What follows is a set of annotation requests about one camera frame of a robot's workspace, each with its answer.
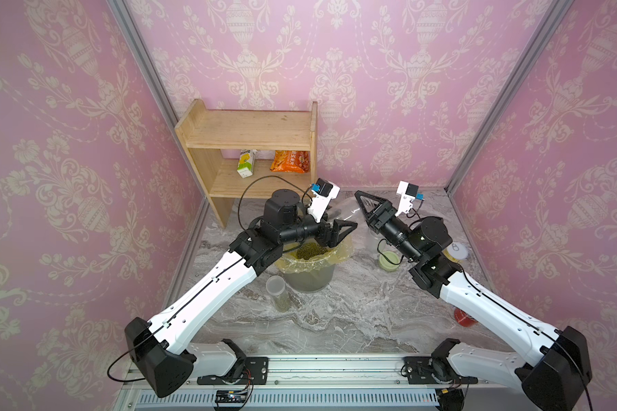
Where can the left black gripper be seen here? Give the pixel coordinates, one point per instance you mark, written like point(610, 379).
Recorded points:
point(332, 239)

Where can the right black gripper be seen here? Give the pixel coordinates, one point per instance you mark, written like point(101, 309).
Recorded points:
point(385, 217)

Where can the white lid glass jar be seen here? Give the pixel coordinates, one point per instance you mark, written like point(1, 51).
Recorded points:
point(276, 288)

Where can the red lid glass jar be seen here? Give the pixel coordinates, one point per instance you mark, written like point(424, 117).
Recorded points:
point(346, 210)

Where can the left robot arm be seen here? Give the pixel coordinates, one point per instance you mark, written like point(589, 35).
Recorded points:
point(160, 347)

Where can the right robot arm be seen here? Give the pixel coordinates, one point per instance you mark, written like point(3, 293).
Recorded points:
point(551, 366)

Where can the green mung beans pile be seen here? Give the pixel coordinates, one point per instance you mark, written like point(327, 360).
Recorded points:
point(310, 250)

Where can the yellow plastic bin liner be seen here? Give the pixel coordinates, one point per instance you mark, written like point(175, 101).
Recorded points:
point(290, 264)

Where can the orange snack bag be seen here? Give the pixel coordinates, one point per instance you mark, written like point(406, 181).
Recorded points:
point(291, 161)

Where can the white lid yellow jar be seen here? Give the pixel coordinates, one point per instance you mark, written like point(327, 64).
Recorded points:
point(456, 252)

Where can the green white juice carton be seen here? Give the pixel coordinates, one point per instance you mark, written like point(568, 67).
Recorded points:
point(246, 163)

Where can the wooden two-tier shelf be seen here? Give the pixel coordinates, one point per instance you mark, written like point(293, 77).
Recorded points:
point(204, 134)

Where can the red can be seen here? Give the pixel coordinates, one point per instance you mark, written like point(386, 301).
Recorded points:
point(463, 318)

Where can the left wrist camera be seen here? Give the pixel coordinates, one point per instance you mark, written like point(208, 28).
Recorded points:
point(324, 191)

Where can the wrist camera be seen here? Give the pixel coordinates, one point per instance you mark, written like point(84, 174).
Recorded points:
point(408, 193)
point(324, 191)

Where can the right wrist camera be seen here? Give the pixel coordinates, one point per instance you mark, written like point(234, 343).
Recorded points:
point(408, 193)

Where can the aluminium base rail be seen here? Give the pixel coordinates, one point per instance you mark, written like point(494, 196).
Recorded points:
point(328, 382)

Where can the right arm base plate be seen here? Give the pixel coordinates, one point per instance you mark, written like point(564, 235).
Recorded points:
point(424, 370)

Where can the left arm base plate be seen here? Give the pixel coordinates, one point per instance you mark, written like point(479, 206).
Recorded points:
point(251, 371)

